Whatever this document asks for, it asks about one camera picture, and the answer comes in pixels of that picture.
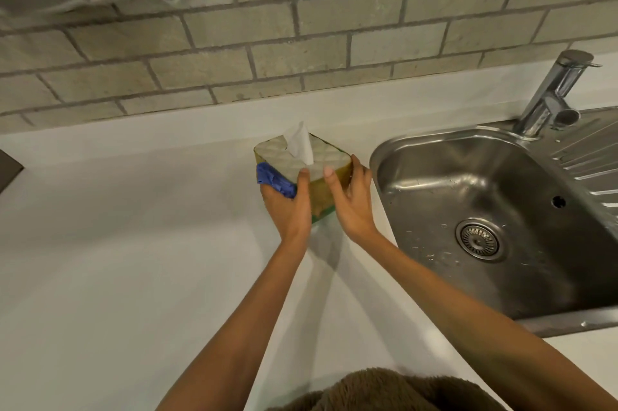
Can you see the person's right hand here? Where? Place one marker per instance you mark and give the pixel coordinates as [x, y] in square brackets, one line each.
[355, 205]

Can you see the person's left hand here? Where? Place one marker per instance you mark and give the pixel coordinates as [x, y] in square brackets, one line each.
[289, 215]

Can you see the blue microfibre cloth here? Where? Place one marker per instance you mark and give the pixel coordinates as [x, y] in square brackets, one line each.
[275, 181]

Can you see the yellow green tissue box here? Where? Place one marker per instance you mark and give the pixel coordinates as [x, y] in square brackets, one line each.
[333, 159]

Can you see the person's left forearm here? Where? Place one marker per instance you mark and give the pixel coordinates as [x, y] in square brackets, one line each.
[241, 328]

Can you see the person's right forearm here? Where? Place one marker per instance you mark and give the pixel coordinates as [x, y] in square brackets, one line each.
[483, 323]

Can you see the metal sink drain strainer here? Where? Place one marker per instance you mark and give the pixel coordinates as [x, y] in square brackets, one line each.
[479, 240]

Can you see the stainless steel sink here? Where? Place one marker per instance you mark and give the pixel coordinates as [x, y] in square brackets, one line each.
[531, 169]

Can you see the chrome faucet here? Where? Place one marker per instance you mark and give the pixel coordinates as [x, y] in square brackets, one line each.
[545, 96]

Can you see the dark grey panel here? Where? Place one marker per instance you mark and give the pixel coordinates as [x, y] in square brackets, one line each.
[8, 171]

